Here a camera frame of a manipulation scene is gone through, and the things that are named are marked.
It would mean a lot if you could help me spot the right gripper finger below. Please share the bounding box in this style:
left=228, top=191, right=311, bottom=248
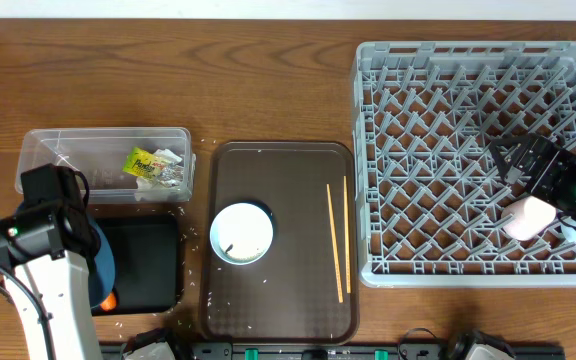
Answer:
left=489, top=145, right=521, bottom=184
left=489, top=134, right=540, bottom=150

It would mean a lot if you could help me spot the pink cup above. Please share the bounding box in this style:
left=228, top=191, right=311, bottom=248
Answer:
left=502, top=196, right=557, bottom=241

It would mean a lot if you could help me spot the yellow snack wrapper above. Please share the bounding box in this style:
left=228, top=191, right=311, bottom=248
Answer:
left=122, top=147, right=167, bottom=180

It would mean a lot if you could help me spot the blue plate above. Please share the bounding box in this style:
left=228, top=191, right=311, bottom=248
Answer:
left=88, top=215, right=116, bottom=309

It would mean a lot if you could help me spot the white tissue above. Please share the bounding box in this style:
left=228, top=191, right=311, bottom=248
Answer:
left=136, top=149, right=184, bottom=190

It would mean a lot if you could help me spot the orange carrot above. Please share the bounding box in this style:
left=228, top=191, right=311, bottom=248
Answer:
left=100, top=291, right=117, bottom=312

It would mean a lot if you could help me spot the light blue rice bowl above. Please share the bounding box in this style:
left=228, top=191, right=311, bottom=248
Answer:
left=209, top=202, right=274, bottom=266

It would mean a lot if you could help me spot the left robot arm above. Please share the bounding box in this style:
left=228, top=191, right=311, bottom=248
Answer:
left=0, top=164, right=102, bottom=359

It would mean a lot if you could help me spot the grey dishwasher rack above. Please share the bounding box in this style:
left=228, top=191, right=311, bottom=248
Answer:
left=350, top=41, right=576, bottom=288

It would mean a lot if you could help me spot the clear plastic bin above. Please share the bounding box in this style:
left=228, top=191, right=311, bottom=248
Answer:
left=16, top=127, right=196, bottom=204

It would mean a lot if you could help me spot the black tray bin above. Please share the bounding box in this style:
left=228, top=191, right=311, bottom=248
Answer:
left=92, top=214, right=183, bottom=316

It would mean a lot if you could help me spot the wooden chopstick right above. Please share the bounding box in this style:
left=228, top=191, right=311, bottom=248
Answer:
left=343, top=175, right=352, bottom=294

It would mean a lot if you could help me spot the wooden chopstick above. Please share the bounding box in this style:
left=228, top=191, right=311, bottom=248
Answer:
left=343, top=175, right=352, bottom=294
left=326, top=184, right=344, bottom=304

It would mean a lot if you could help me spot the wooden chopstick left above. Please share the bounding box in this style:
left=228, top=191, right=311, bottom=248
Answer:
left=326, top=184, right=344, bottom=304

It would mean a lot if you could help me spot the brown serving tray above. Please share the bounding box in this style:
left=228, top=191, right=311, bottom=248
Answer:
left=200, top=142, right=359, bottom=344

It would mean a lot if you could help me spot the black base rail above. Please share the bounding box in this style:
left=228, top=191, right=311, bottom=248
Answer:
left=101, top=342, right=566, bottom=360

